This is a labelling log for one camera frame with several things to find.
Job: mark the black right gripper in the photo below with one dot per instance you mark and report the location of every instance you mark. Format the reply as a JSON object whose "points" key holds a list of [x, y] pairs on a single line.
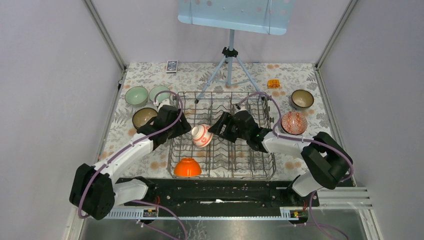
{"points": [[226, 118]]}

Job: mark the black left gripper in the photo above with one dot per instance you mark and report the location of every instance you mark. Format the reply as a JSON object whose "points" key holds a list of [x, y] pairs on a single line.
{"points": [[184, 126]]}

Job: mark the white red patterned bowl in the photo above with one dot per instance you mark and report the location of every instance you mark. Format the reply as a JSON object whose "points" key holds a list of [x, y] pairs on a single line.
{"points": [[201, 137]]}

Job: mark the pale green checkered bowl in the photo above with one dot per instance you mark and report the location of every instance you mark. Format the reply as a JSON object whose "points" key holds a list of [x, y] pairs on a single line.
{"points": [[159, 93]]}

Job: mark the orange bowl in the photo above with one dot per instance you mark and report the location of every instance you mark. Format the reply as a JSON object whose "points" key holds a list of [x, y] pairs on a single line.
{"points": [[187, 167]]}

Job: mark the pink speckled bowl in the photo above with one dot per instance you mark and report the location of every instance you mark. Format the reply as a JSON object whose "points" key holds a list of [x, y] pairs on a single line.
{"points": [[142, 116]]}

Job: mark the light green bowl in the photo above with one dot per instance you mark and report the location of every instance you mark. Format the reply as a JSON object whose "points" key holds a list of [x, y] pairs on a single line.
{"points": [[137, 96]]}

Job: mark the blue white zigzag bowl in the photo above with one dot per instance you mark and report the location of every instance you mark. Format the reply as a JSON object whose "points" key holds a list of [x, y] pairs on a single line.
{"points": [[294, 123]]}

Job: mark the dark brown patterned bowl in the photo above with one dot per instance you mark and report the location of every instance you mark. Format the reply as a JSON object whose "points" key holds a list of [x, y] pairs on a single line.
{"points": [[302, 99]]}

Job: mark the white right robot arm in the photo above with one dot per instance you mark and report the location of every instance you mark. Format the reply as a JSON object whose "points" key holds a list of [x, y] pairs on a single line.
{"points": [[326, 160]]}

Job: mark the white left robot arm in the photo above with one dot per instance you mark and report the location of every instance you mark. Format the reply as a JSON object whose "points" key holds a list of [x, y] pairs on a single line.
{"points": [[95, 189]]}

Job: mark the playing card box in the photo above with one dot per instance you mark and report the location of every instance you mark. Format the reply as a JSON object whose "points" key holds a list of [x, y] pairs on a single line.
{"points": [[171, 66]]}

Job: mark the small yellow orange toy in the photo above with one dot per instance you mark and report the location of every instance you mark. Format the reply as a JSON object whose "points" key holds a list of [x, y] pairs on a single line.
{"points": [[273, 84]]}

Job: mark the light blue tripod stand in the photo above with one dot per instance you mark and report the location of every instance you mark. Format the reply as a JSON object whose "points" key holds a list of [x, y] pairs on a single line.
{"points": [[229, 53]]}

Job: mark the light blue board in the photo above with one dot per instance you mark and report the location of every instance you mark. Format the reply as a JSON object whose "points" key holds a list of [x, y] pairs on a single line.
{"points": [[270, 17]]}

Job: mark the grey wire dish rack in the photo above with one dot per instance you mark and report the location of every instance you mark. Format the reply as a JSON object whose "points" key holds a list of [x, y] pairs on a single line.
{"points": [[221, 159]]}

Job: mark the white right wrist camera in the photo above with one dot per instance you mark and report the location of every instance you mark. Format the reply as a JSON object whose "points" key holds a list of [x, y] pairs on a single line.
{"points": [[238, 107]]}

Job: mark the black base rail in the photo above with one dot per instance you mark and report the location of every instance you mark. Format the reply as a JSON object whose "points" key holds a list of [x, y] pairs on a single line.
{"points": [[190, 197]]}

